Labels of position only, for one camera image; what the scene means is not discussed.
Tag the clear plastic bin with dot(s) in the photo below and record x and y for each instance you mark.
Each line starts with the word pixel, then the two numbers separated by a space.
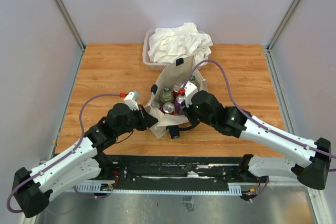
pixel 147 53

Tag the aluminium frame post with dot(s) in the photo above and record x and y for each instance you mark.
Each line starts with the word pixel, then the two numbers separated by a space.
pixel 64 13
pixel 283 23

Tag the beige canvas tote bag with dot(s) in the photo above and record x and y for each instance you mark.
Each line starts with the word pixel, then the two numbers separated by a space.
pixel 176 72

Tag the white crumpled cloth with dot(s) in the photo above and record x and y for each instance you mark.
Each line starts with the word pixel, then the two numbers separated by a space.
pixel 181 43

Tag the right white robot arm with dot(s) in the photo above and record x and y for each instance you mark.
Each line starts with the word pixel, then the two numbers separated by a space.
pixel 307 161

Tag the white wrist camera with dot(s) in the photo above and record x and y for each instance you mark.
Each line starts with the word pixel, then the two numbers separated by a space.
pixel 187 90
pixel 131 99

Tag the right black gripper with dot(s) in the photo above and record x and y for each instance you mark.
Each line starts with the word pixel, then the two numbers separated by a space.
pixel 188 109

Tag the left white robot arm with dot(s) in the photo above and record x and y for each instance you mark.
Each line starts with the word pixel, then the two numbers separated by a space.
pixel 34 189

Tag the left aluminium frame post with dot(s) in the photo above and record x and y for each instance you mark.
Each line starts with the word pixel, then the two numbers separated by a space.
pixel 64 13

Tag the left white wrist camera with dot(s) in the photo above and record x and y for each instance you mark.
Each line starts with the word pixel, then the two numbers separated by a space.
pixel 131 99

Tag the purple soda can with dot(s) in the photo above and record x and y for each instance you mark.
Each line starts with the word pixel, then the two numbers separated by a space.
pixel 155 104
pixel 180 101

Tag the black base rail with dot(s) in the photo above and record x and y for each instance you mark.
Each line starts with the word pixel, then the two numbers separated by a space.
pixel 161 175

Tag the red soda can front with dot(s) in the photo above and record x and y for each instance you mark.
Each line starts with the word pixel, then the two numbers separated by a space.
pixel 168 108

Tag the clear glass bottle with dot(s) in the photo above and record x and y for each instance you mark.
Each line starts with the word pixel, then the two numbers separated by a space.
pixel 166 95
pixel 193 80

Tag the red soda can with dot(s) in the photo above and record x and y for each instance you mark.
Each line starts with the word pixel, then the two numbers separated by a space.
pixel 168 108
pixel 175 89

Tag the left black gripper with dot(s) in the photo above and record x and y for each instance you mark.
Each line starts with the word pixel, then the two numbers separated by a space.
pixel 146 120

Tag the right aluminium frame post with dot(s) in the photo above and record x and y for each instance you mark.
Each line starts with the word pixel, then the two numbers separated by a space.
pixel 283 23

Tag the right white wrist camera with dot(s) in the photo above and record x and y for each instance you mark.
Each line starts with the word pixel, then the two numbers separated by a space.
pixel 187 90

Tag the red soda can back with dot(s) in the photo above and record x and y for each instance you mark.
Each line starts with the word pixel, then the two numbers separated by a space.
pixel 175 89

